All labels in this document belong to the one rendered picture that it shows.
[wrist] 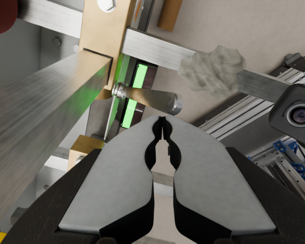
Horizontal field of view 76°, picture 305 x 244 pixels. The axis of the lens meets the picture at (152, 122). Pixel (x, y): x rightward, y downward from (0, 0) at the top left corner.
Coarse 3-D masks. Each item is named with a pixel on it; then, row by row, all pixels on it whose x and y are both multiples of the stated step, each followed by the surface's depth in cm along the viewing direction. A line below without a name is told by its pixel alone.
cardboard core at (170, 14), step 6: (168, 0) 89; (174, 0) 88; (180, 0) 89; (168, 6) 90; (174, 6) 89; (180, 6) 91; (162, 12) 92; (168, 12) 91; (174, 12) 91; (162, 18) 93; (168, 18) 92; (174, 18) 93; (162, 24) 93; (168, 24) 93; (174, 24) 95; (168, 30) 95
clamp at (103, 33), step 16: (96, 0) 21; (128, 0) 21; (96, 16) 22; (112, 16) 22; (128, 16) 23; (80, 32) 23; (96, 32) 23; (112, 32) 23; (80, 48) 24; (96, 48) 24; (112, 48) 24; (112, 64) 25; (112, 80) 26
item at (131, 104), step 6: (144, 66) 41; (138, 72) 42; (144, 72) 42; (138, 78) 43; (138, 84) 43; (132, 102) 45; (132, 108) 46; (126, 114) 47; (132, 114) 47; (126, 120) 48; (126, 126) 49
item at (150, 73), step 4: (148, 68) 42; (152, 68) 42; (148, 72) 42; (152, 72) 42; (148, 76) 42; (152, 76) 42; (144, 80) 43; (148, 80) 43; (152, 80) 43; (144, 84) 43; (148, 84) 43; (144, 88) 44; (148, 88) 44; (140, 104) 46; (136, 108) 46; (140, 108) 46; (136, 112) 47; (140, 112) 47; (136, 116) 47; (140, 116) 47; (132, 120) 48; (136, 120) 48; (132, 124) 48
